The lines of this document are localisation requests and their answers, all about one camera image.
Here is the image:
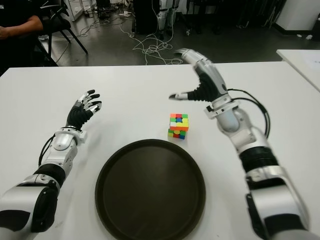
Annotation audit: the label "multicoloured Rubik's cube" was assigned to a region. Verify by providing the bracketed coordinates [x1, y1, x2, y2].
[167, 113, 190, 141]

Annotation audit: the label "person in black shirt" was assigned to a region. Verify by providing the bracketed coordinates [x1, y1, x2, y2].
[0, 0, 45, 76]

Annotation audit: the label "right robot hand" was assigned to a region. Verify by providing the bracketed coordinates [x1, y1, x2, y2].
[169, 48, 230, 103]

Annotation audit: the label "tangled white floor cable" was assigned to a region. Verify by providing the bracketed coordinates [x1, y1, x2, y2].
[119, 23, 184, 66]

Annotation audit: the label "black chair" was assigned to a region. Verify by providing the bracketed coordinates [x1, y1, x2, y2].
[36, 0, 89, 67]

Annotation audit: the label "dark brown round plate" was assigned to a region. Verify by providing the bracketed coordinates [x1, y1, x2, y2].
[94, 139, 207, 240]

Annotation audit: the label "black cabinet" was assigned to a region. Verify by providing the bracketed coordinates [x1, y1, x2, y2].
[132, 0, 161, 35]

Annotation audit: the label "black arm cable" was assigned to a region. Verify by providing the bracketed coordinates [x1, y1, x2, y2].
[37, 133, 56, 168]
[226, 87, 271, 139]

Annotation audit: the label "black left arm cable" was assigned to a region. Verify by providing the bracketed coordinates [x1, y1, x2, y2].
[37, 133, 56, 168]

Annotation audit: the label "white side table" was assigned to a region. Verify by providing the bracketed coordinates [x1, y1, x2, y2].
[275, 48, 320, 93]

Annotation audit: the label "background humanoid robot legs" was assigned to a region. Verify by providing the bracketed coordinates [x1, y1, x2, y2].
[155, 0, 181, 36]

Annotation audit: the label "white cabinet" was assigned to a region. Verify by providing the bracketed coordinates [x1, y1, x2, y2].
[275, 0, 320, 33]

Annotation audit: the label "white shelf unit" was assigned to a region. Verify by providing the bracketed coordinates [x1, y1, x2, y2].
[63, 0, 98, 22]

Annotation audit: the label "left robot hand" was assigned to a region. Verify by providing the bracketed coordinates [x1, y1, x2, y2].
[65, 89, 103, 132]

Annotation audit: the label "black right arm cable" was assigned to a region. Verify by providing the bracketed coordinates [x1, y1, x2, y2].
[226, 87, 271, 139]

